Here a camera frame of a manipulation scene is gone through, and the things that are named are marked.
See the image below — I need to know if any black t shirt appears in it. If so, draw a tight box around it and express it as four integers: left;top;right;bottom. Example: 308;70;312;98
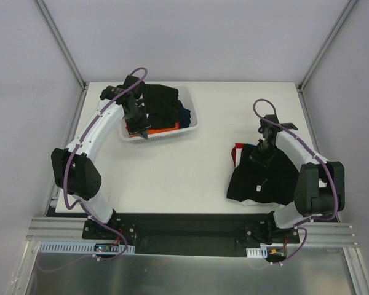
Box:
138;84;180;130
226;150;299;205

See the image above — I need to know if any white plastic laundry basket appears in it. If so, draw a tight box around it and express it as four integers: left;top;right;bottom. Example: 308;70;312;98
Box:
118;85;200;143

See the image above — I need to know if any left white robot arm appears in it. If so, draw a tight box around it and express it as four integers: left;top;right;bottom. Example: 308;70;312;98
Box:
51;83;150;239

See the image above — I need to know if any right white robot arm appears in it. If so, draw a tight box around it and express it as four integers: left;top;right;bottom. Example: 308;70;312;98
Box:
249;114;345;245

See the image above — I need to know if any orange t shirt in basket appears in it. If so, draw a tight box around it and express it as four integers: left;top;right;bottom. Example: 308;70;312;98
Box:
124;122;180;139

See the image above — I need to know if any navy t shirt in basket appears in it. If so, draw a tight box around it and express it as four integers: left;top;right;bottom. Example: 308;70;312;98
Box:
178;101;191;129

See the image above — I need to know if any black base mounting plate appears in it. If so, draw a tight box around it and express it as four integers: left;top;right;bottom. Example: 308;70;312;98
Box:
82;213;300;257

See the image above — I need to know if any right white cable duct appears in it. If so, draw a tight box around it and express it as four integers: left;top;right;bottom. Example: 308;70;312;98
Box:
246;246;268;259

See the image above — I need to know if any white cable duct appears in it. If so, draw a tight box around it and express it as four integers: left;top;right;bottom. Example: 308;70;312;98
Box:
246;246;268;259
39;242;135;255

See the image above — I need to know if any left aluminium corner post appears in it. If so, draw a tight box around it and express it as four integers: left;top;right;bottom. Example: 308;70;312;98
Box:
33;0;86;89

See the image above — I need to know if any aluminium corner post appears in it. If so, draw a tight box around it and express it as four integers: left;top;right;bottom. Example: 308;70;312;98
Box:
33;0;86;89
298;0;360;93

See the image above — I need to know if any left white cable duct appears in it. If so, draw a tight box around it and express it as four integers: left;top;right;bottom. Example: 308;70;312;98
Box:
39;242;135;255

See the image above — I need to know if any right aluminium corner post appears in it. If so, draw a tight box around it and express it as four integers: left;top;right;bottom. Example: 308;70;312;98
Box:
298;0;360;93

